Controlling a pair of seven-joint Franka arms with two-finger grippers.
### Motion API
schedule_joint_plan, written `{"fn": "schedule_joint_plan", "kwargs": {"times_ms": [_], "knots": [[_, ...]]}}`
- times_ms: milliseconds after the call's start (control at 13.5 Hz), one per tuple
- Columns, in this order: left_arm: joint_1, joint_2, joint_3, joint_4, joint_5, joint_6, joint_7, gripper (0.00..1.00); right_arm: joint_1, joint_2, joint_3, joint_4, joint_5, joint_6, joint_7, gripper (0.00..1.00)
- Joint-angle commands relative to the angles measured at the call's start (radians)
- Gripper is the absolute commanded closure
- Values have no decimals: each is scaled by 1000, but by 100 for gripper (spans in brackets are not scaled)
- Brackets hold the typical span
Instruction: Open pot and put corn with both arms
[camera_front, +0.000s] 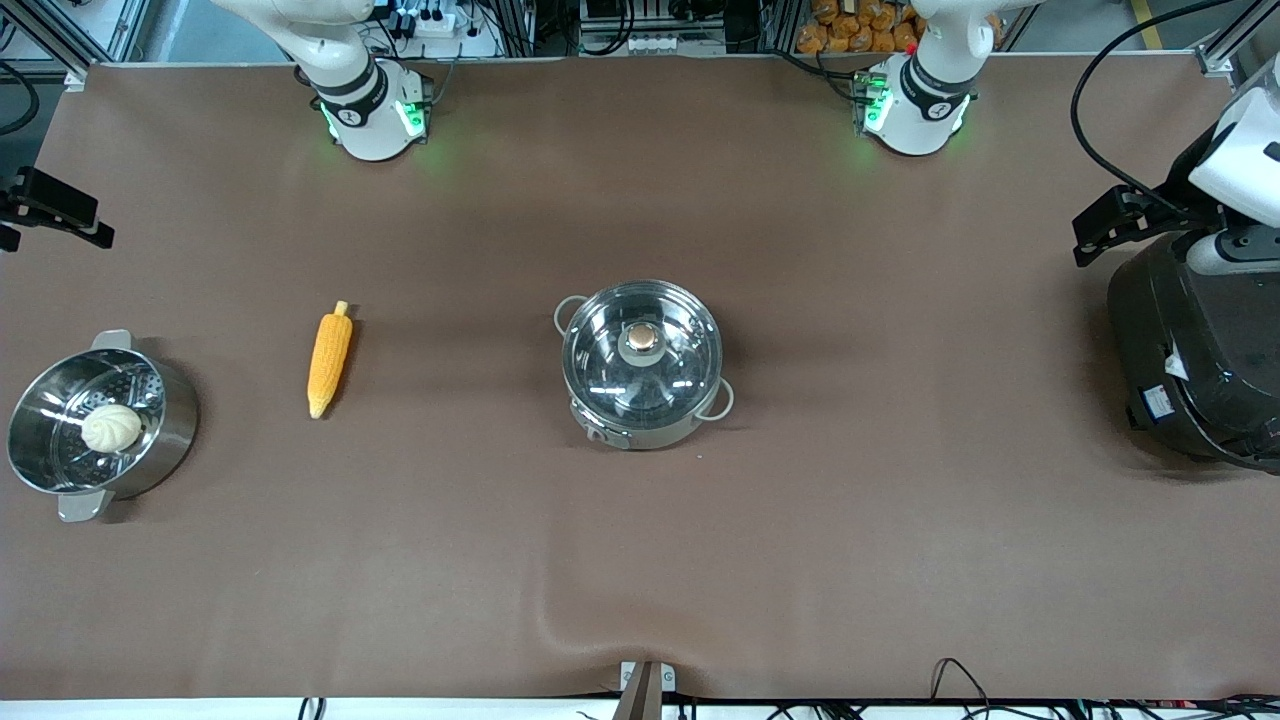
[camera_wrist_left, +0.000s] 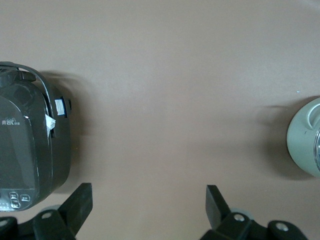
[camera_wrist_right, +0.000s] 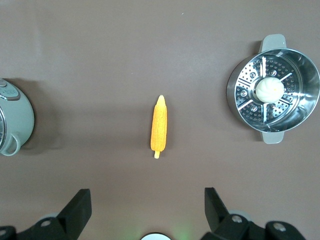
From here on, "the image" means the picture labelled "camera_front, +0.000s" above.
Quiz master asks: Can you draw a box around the yellow corn cob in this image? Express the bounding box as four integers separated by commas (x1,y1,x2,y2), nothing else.
306,300,354,420

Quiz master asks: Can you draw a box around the glass pot lid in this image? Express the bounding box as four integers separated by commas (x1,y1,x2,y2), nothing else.
562,281,723,433

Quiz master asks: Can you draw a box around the steel steamer pot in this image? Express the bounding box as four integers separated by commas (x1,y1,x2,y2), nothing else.
6,330,200,523

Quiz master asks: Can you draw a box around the black round appliance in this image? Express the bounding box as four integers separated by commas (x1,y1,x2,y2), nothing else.
1107,232,1280,473

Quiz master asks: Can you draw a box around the white steamed bun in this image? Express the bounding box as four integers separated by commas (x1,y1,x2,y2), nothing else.
80,404,144,454

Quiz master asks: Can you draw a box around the bag of orange bread rolls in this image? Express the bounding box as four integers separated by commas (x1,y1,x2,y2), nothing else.
796,0,927,55

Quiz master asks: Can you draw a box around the brown table mat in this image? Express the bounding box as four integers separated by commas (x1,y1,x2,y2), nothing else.
0,55,1280,701

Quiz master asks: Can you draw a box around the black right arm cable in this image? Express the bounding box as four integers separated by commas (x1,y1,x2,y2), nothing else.
0,60,42,137

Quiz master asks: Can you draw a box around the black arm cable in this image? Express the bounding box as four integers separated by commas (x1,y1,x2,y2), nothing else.
1069,0,1246,206
0,60,42,137

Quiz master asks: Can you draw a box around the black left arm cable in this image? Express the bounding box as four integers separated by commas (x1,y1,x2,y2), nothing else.
1069,0,1246,206

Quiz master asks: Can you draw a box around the aluminium frame profile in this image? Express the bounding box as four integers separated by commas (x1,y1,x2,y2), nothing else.
1195,0,1280,81
12,0,151,93

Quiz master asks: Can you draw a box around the black looped cable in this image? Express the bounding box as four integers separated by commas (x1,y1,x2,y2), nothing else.
929,657,993,720

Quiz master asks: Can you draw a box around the steel pot with loop handles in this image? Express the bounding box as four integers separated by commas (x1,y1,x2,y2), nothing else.
553,280,736,451

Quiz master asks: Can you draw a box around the metal table edge bracket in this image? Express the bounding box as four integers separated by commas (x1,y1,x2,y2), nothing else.
619,660,678,720

